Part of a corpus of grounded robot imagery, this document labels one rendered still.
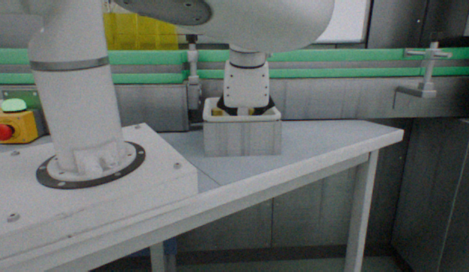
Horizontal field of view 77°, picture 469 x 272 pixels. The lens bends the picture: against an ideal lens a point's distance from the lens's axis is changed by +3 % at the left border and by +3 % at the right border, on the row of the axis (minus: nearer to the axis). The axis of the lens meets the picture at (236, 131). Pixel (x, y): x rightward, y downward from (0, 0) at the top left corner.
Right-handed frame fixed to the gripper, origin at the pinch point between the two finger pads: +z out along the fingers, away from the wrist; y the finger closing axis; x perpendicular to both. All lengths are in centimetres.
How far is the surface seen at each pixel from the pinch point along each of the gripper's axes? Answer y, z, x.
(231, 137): 3.5, -0.8, 7.3
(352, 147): -26.2, 5.5, 3.2
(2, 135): 55, 2, 1
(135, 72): 28.1, -7.3, -14.9
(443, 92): -64, 3, -21
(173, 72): 18.3, -7.1, -15.0
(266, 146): -4.3, 1.5, 7.8
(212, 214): 7.7, 8.5, 20.1
